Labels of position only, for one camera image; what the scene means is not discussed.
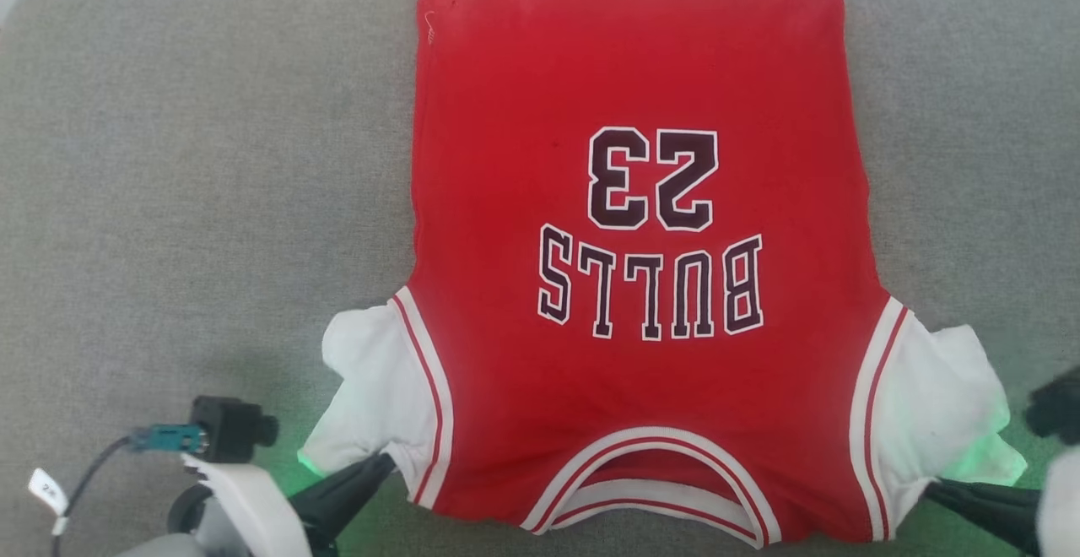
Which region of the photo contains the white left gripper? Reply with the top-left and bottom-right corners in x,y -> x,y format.
181,453 -> 397,557

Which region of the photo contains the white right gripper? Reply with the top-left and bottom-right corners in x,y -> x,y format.
924,445 -> 1080,557

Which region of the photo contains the red white Bulls jersey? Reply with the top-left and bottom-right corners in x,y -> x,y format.
300,0 -> 1029,549

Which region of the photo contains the teal cable connector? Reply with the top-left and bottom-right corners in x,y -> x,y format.
129,425 -> 208,455

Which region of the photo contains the thin black camera cable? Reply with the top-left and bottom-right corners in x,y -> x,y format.
51,435 -> 136,557

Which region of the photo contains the white cable tag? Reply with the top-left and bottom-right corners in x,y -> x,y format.
28,468 -> 70,538

